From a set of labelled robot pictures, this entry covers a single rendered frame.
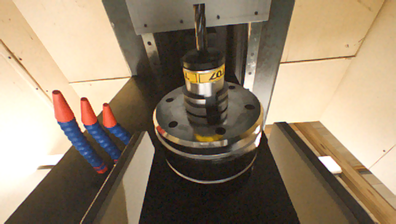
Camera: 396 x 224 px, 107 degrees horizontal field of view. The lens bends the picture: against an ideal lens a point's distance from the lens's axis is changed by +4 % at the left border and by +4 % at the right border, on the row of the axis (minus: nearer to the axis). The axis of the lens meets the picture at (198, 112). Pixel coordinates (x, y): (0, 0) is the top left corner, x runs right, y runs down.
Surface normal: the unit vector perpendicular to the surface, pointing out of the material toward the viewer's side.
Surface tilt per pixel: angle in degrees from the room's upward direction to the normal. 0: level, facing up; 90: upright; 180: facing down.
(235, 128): 180
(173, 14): 90
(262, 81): 90
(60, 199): 180
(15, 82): 90
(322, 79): 90
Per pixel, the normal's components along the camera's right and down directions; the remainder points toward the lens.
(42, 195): -0.10, -0.79
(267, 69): 0.00, 0.61
